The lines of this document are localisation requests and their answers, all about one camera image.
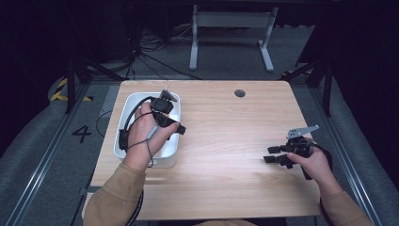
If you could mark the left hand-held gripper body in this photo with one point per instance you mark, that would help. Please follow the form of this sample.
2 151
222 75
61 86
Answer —
161 105

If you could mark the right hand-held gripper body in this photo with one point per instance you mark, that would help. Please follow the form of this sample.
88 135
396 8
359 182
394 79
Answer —
299 144

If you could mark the white plastic bin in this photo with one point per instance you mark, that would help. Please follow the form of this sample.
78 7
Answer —
169 147

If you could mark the person's right hand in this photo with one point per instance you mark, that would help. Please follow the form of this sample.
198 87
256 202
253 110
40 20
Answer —
313 166

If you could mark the person's left hand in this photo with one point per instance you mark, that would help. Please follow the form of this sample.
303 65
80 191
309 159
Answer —
142 138

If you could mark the black metal stand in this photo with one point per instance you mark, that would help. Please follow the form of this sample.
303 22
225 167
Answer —
323 75
76 75

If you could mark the yellow black hazard tape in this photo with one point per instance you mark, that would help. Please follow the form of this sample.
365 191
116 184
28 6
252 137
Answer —
61 91

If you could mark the aluminium floor rail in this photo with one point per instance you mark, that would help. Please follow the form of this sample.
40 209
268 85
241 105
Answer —
345 150
44 157

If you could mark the grey metal table frame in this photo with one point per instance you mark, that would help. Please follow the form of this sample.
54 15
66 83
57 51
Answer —
232 20

